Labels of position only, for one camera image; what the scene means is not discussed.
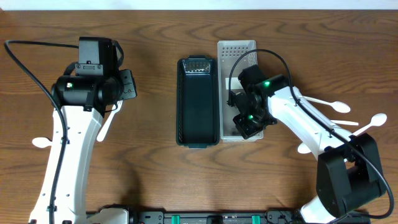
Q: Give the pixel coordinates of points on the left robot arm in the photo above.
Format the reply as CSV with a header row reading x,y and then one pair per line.
x,y
82,95

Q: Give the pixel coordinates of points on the white plastic fork right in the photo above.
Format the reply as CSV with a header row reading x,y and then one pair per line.
x,y
105,128

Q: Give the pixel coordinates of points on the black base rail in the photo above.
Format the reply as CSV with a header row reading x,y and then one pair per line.
x,y
214,217

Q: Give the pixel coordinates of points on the white plastic spoon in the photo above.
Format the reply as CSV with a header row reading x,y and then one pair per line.
x,y
303,149
338,106
349,123
376,121
41,142

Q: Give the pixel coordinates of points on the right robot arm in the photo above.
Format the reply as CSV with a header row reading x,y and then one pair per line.
x,y
349,172

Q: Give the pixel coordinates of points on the black plastic basket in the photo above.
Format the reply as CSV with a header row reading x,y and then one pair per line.
x,y
198,110

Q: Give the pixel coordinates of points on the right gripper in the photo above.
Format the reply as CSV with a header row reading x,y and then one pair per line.
x,y
245,125

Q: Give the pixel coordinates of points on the clear plastic basket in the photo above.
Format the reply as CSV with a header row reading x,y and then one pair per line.
x,y
230,65

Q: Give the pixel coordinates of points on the white label in basket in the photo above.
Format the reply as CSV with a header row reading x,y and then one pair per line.
x,y
232,84

